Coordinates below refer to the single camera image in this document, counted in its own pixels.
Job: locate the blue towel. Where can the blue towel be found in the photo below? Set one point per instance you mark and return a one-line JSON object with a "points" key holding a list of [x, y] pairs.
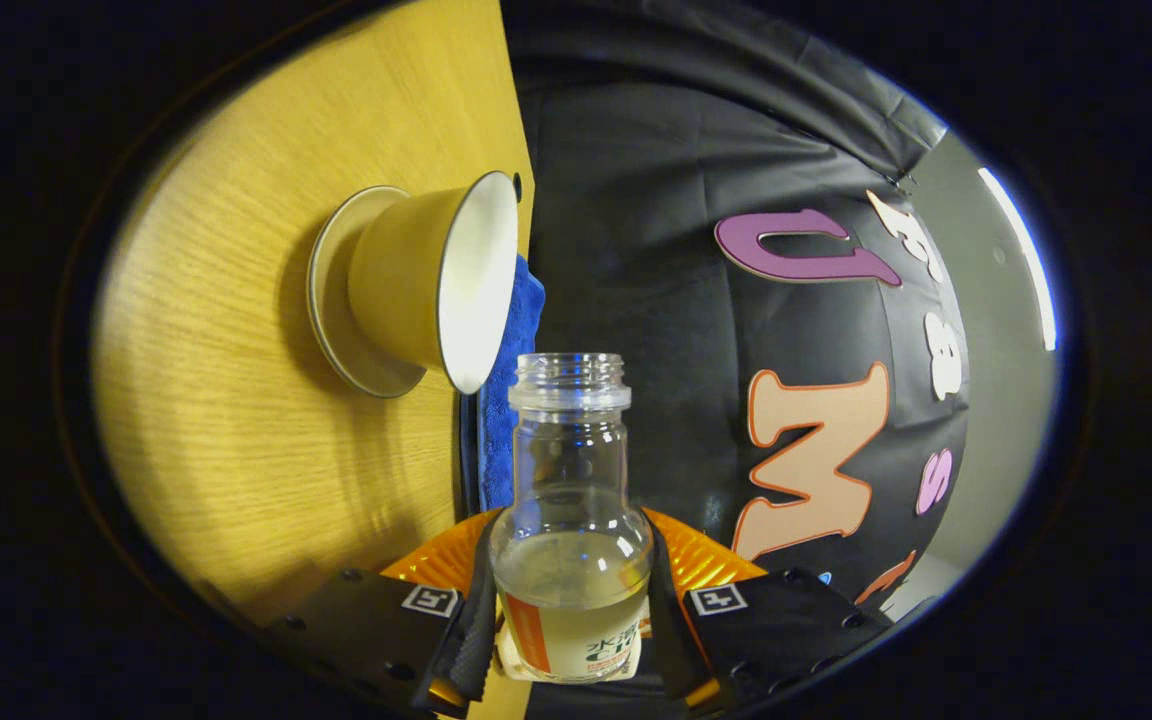
{"points": [[511, 420]]}

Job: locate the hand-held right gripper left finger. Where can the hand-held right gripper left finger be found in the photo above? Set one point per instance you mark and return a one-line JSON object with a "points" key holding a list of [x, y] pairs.
{"points": [[478, 620]]}

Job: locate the beige teacup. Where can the beige teacup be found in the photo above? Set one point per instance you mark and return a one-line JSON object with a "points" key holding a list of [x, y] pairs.
{"points": [[396, 280]]}

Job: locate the clear water bottle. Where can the clear water bottle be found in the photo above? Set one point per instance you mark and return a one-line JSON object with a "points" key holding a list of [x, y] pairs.
{"points": [[571, 470]]}

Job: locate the black backdrop cloth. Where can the black backdrop cloth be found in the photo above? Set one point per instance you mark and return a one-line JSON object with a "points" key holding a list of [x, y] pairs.
{"points": [[656, 300]]}

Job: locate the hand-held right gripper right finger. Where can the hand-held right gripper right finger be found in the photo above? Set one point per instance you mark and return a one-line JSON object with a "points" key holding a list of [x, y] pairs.
{"points": [[664, 620]]}

